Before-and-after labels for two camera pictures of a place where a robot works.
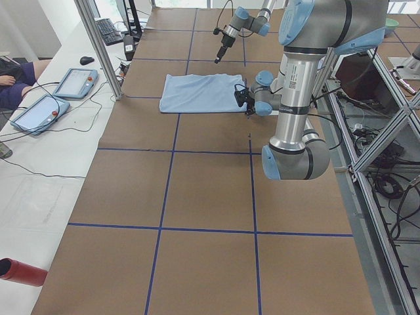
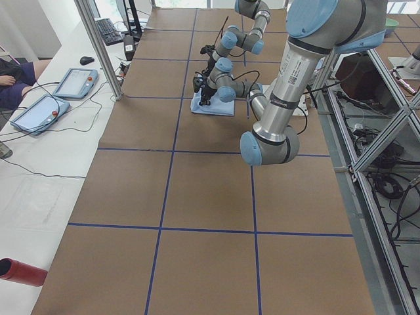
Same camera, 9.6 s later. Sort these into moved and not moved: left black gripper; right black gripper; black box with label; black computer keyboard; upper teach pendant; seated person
Moved: right black gripper; left black gripper
Not moved: black computer keyboard; black box with label; seated person; upper teach pendant
